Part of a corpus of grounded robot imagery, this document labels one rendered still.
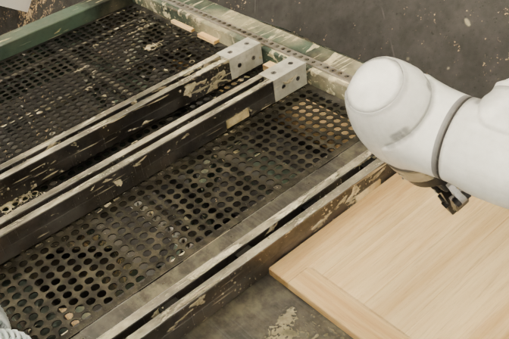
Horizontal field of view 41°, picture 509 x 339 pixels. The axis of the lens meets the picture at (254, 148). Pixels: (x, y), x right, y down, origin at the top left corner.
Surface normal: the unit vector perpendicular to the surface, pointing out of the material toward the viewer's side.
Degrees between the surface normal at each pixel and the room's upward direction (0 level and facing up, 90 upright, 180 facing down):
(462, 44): 0
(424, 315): 55
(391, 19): 0
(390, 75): 30
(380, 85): 20
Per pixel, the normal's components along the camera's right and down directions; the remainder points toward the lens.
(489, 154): -0.60, -0.03
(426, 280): -0.11, -0.79
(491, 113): -0.55, -0.45
